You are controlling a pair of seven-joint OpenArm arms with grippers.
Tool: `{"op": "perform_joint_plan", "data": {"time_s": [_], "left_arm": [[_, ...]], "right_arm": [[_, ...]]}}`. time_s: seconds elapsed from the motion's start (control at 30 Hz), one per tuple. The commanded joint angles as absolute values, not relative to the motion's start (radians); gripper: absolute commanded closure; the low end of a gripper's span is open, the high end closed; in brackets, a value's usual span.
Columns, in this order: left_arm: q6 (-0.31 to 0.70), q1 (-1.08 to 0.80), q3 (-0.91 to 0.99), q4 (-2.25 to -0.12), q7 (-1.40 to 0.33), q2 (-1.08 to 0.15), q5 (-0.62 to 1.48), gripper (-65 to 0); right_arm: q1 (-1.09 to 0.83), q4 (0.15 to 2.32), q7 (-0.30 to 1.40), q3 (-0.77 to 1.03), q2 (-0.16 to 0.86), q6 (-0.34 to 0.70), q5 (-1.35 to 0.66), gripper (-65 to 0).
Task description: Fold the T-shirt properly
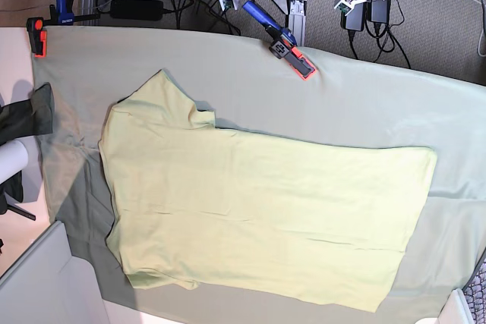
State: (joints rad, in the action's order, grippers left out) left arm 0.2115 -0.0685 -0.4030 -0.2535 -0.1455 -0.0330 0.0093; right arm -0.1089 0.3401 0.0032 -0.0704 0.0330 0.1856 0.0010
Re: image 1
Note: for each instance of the yellow-green T-shirt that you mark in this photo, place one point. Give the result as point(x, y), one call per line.
point(195, 204)

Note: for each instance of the sage green table cloth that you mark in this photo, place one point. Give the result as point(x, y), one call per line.
point(346, 103)

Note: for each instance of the blue orange clamp centre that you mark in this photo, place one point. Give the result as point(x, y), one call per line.
point(284, 45)

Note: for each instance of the blue orange clamp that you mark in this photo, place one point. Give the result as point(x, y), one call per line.
point(284, 45)
point(61, 14)

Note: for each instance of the black power brick left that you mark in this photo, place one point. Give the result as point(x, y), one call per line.
point(150, 10)

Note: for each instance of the black power adapter pair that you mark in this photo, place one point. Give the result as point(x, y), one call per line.
point(376, 12)

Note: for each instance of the dark green cloth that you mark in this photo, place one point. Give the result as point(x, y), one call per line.
point(30, 117)

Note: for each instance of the blue orange clamp left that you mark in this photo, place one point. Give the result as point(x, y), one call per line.
point(61, 14)

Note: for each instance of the grey bin corner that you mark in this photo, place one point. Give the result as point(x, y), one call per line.
point(47, 284)

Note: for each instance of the aluminium frame post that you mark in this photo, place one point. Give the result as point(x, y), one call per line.
point(296, 19)

